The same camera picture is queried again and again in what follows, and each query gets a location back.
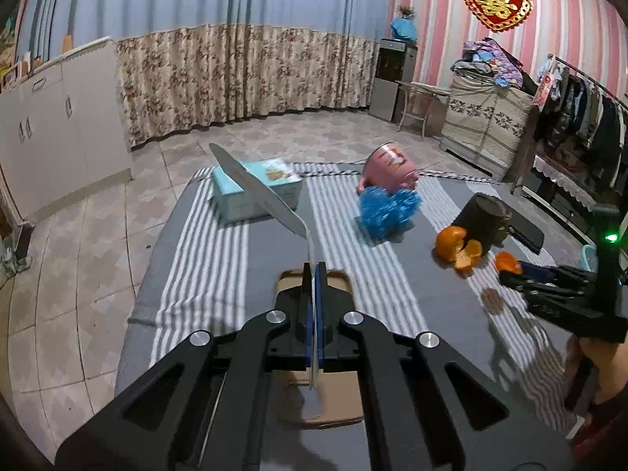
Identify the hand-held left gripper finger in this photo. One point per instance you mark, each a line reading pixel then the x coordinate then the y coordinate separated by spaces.
pixel 320 324
pixel 308 324

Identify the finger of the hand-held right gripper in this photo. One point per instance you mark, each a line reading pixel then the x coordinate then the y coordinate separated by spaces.
pixel 559 273
pixel 544 292

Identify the light blue plastic basket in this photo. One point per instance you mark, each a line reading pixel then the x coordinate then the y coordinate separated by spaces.
pixel 587 256

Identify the small orange peel piece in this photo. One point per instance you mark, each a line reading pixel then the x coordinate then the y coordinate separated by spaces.
pixel 508 261

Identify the person's right hand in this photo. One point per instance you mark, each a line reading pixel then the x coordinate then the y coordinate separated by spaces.
pixel 606 368

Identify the wooden cutting board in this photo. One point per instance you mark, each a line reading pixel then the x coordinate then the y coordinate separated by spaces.
pixel 338 282

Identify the black flat case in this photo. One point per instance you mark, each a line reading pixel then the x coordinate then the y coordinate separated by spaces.
pixel 527 234

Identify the low dark cabinet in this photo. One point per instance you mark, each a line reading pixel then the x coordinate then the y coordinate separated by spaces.
pixel 554 206

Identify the grey striped blanket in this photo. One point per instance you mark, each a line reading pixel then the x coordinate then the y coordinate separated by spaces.
pixel 235 274

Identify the white lace cloth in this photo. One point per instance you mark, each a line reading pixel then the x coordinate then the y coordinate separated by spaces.
pixel 564 181

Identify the black cup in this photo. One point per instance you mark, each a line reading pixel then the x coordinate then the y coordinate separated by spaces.
pixel 483 221

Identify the peeled orange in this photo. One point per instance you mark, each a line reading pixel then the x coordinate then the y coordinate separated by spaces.
pixel 451 245

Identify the blue mesh bath sponge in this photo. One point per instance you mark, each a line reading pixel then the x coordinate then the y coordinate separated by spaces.
pixel 387 213

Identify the teal tissue box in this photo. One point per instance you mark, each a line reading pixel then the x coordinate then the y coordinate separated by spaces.
pixel 230 196

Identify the row of hanging clothes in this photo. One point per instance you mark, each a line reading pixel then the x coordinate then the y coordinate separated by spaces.
pixel 593 122

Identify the cabinet under patterned cloth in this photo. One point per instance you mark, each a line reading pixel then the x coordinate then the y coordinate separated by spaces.
pixel 485 122

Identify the pink pig cup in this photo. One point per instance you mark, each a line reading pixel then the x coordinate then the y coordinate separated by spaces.
pixel 387 167

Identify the pink hanging bag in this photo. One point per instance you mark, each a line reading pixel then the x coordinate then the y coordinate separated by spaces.
pixel 547 88

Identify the metal clothes rack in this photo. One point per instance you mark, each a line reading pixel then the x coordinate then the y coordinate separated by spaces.
pixel 569 64

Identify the pile of clothes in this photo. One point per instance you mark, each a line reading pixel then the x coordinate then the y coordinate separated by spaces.
pixel 490 61

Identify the small metal folding table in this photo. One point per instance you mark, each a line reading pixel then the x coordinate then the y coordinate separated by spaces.
pixel 422 89

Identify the grey water dispenser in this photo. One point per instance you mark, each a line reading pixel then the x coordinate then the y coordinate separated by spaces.
pixel 390 88

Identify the blue and floral curtain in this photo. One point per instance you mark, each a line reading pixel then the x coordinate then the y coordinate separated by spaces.
pixel 221 68

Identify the blue cloth bundle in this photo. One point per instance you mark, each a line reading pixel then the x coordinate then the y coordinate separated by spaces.
pixel 405 28

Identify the white low cabinet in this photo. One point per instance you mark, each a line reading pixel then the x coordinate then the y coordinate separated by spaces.
pixel 59 137

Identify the tan board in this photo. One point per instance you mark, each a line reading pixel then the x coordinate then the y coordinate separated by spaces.
pixel 66 43

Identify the red heart wall decoration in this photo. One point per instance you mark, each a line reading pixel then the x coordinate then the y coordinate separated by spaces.
pixel 495 0

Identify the colourful wall poster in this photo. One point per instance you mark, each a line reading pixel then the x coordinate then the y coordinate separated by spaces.
pixel 7 34

